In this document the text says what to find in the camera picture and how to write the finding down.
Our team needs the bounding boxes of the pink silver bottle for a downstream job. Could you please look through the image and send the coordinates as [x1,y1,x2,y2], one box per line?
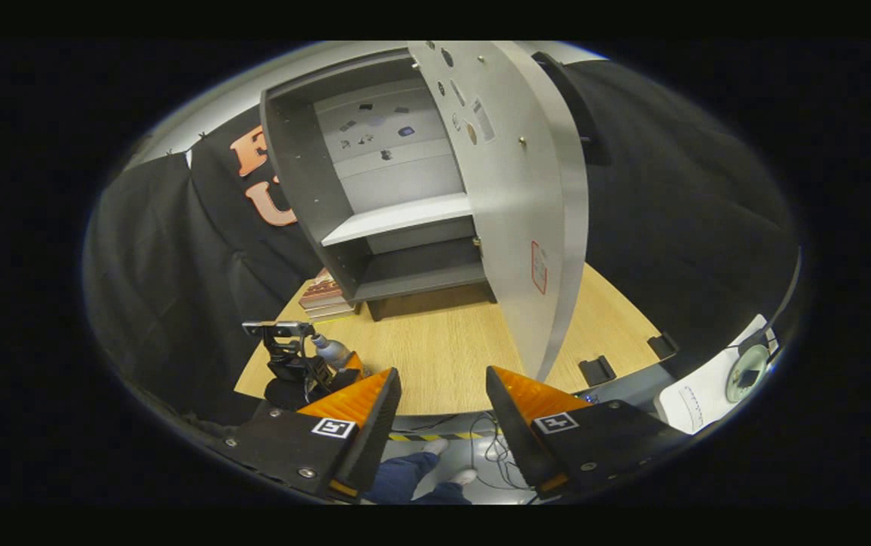
[308,332,354,371]

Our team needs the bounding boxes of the black door handle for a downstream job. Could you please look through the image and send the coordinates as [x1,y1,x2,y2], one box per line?
[532,51,612,167]

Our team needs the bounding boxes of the round grey device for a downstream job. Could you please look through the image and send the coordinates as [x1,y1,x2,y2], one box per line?
[725,343,772,403]

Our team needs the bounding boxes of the reddish cover book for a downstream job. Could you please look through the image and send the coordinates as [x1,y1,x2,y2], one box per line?
[299,268,346,303]

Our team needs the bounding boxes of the person's blue trousers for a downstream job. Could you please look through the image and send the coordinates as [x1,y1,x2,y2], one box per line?
[363,451,474,505]

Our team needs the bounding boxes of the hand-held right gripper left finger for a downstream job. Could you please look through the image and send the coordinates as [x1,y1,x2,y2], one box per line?
[211,368,403,503]

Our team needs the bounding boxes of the grey cabinet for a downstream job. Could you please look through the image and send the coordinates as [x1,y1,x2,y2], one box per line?
[261,49,498,323]

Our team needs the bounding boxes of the white cabinet door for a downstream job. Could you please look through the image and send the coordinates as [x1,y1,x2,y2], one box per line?
[407,40,590,382]

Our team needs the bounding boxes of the black table clamp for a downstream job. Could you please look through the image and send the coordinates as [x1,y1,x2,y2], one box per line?
[647,331,681,362]
[578,354,619,388]

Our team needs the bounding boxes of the black backdrop cloth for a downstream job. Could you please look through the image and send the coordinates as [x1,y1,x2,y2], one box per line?
[83,57,800,425]

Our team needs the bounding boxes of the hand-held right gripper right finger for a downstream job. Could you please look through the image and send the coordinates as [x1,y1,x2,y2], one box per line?
[486,366,690,500]

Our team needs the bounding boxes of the row of black cloth clips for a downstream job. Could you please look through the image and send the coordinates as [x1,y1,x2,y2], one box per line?
[165,130,208,158]

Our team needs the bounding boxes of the tangled floor cables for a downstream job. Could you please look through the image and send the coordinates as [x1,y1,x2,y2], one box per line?
[472,412,531,492]

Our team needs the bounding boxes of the yellow black floor tape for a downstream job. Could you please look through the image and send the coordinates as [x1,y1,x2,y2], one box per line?
[390,430,498,443]

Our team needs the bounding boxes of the white sheet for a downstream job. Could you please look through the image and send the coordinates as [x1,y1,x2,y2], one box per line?
[655,315,779,435]

